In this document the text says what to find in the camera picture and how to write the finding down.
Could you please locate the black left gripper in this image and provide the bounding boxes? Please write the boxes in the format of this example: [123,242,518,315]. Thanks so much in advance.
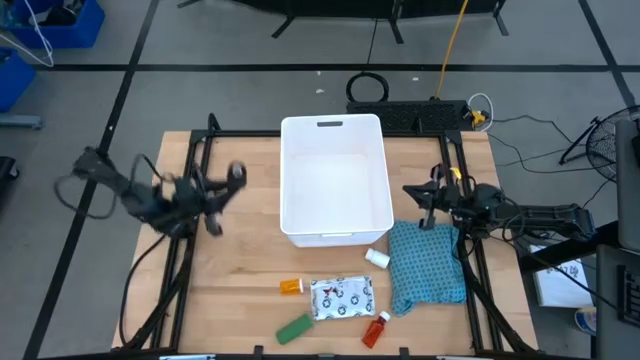
[172,161,248,238]

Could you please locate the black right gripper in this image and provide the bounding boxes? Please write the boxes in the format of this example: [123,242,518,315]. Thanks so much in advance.
[401,162,482,232]

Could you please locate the white pill bottle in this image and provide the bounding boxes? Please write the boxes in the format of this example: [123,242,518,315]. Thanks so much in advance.
[364,247,392,270]

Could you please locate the orange pill bottle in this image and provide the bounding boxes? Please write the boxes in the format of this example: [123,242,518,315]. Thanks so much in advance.
[279,278,305,296]

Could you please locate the green rectangular block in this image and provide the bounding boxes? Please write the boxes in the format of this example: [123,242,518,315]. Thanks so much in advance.
[275,313,315,346]

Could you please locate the red bottle with white cap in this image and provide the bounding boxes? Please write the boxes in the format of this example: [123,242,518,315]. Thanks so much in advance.
[361,310,392,350]

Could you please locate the white plastic bin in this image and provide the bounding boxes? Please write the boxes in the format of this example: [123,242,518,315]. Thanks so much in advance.
[279,113,395,249]

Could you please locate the large blue storage bin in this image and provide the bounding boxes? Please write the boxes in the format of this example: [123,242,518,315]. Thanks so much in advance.
[7,0,106,50]

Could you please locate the small blue storage bin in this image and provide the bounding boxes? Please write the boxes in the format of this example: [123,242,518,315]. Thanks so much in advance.
[0,47,36,114]

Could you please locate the teal patterned cloth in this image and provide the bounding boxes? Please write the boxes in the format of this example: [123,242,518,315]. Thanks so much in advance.
[388,220,468,318]

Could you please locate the black perforated box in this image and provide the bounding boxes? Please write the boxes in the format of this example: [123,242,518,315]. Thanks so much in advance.
[345,99,474,134]

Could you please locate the white star-print pouch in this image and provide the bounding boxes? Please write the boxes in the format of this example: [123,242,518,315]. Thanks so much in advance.
[309,275,377,322]

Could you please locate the black slanted beam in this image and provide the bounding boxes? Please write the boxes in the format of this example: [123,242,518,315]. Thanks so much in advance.
[517,219,621,274]

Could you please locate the white printed paper sheet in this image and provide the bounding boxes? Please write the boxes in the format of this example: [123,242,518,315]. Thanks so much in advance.
[529,244,594,309]

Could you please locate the black stand legs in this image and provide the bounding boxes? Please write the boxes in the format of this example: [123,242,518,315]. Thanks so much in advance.
[177,0,510,45]

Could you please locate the black floor fan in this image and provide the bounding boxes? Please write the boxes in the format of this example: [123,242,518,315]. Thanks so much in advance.
[558,104,640,184]

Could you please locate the blue white round object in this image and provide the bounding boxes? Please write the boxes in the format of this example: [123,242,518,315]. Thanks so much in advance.
[573,305,599,337]

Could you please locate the grey monitor panel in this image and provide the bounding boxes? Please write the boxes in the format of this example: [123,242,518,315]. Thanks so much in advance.
[614,118,640,251]

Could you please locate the grey flat bar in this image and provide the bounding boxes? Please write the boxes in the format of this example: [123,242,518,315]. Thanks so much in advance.
[0,113,44,130]

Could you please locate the black metal table frame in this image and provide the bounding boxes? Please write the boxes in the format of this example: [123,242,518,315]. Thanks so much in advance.
[119,113,539,357]

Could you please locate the black floor cables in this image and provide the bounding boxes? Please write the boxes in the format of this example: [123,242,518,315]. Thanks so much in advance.
[487,114,616,211]

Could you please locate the white looped cable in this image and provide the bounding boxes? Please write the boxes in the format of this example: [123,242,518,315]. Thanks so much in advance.
[467,92,495,132]

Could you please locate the black coiled cable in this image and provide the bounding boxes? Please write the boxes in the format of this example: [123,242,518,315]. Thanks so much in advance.
[345,18,390,104]

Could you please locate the black arm base cable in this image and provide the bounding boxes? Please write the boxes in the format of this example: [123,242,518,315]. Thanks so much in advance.
[118,233,167,346]

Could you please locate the yellow extension cable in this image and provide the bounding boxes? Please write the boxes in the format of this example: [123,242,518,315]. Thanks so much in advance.
[434,0,470,100]

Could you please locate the thin white hanging cable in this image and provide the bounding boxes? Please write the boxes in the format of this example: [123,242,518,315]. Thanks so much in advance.
[0,0,55,69]

